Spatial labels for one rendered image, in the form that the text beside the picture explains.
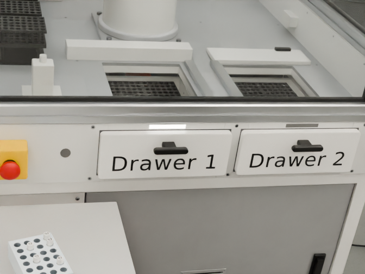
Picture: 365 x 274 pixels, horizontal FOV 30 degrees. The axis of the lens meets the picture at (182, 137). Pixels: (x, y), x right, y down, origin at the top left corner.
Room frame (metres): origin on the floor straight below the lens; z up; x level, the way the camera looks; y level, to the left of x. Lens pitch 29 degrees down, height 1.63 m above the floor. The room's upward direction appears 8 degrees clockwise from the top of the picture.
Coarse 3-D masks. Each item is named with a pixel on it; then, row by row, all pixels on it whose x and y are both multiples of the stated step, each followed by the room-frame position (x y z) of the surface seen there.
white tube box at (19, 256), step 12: (24, 240) 1.01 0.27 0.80; (36, 240) 1.03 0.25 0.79; (12, 252) 0.98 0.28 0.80; (24, 252) 0.98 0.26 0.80; (36, 252) 0.98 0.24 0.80; (48, 252) 0.99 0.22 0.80; (60, 252) 0.99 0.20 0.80; (12, 264) 0.98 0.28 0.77; (24, 264) 0.96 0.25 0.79; (36, 264) 0.95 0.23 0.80; (48, 264) 0.96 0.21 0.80
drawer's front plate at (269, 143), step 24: (240, 144) 1.33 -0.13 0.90; (264, 144) 1.34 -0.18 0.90; (288, 144) 1.36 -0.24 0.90; (312, 144) 1.37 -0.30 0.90; (336, 144) 1.39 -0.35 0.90; (240, 168) 1.32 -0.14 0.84; (264, 168) 1.34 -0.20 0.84; (288, 168) 1.36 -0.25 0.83; (312, 168) 1.38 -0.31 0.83; (336, 168) 1.40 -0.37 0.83
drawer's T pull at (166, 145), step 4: (164, 144) 1.25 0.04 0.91; (168, 144) 1.26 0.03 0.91; (172, 144) 1.26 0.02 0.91; (156, 148) 1.23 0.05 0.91; (160, 148) 1.23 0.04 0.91; (164, 148) 1.23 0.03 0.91; (168, 148) 1.24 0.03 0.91; (172, 148) 1.24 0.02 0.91; (176, 148) 1.24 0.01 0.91; (180, 148) 1.24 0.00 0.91; (184, 148) 1.25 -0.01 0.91; (156, 152) 1.23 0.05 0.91; (160, 152) 1.23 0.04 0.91; (164, 152) 1.23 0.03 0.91; (168, 152) 1.23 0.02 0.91; (172, 152) 1.24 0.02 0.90; (176, 152) 1.24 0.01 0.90; (180, 152) 1.24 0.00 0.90; (184, 152) 1.24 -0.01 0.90
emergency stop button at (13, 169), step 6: (6, 162) 1.13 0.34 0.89; (12, 162) 1.13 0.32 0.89; (0, 168) 1.12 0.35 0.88; (6, 168) 1.12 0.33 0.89; (12, 168) 1.12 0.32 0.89; (18, 168) 1.13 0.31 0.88; (0, 174) 1.12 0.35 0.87; (6, 174) 1.11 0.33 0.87; (12, 174) 1.12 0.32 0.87; (18, 174) 1.13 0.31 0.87
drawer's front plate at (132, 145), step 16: (112, 144) 1.23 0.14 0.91; (128, 144) 1.24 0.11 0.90; (144, 144) 1.25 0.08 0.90; (160, 144) 1.27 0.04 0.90; (176, 144) 1.28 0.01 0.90; (192, 144) 1.29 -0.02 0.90; (208, 144) 1.30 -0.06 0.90; (224, 144) 1.31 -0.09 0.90; (112, 160) 1.23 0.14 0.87; (128, 160) 1.24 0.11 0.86; (160, 160) 1.27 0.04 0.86; (192, 160) 1.29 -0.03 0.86; (208, 160) 1.30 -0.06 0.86; (224, 160) 1.31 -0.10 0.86; (112, 176) 1.24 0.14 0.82; (128, 176) 1.25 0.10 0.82; (144, 176) 1.26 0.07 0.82; (160, 176) 1.27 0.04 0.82; (176, 176) 1.28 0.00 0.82
